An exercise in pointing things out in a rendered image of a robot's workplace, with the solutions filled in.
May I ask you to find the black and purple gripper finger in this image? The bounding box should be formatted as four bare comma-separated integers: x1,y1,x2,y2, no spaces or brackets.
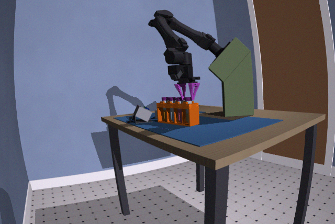
188,83,200,100
174,83,186,100

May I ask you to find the blue flat mat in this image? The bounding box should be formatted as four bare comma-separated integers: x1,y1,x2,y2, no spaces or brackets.
128,113,283,147

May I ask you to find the white control panel with green and blue buttons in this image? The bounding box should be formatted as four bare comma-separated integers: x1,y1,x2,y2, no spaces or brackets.
127,105,153,124

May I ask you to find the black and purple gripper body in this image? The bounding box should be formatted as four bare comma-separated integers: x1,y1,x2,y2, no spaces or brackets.
174,77,200,84

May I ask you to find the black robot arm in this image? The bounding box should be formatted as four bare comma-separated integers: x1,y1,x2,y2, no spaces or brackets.
148,10,230,80

